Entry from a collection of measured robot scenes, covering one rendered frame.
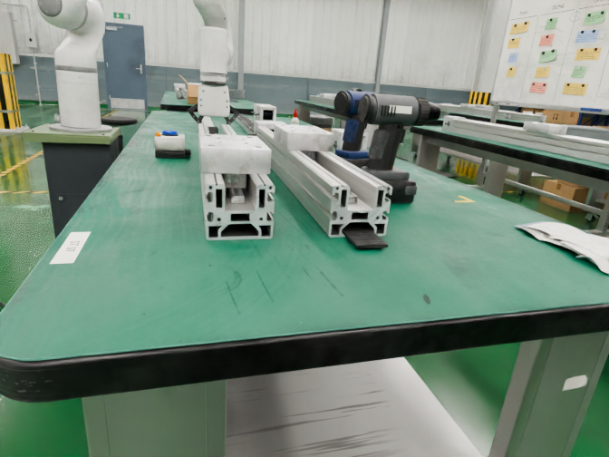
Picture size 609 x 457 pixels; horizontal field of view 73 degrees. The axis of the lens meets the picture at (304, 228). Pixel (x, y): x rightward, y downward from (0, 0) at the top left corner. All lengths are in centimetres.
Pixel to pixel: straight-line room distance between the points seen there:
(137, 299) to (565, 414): 74
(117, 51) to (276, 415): 1179
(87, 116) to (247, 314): 121
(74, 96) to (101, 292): 111
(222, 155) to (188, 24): 1184
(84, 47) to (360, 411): 136
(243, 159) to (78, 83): 96
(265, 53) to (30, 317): 1230
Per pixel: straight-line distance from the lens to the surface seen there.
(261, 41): 1266
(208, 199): 62
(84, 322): 45
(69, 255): 61
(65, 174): 156
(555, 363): 81
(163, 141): 124
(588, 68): 396
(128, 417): 57
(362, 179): 71
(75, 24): 155
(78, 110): 155
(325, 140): 95
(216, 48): 139
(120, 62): 1247
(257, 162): 67
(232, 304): 45
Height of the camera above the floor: 101
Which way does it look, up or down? 19 degrees down
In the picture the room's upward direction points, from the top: 4 degrees clockwise
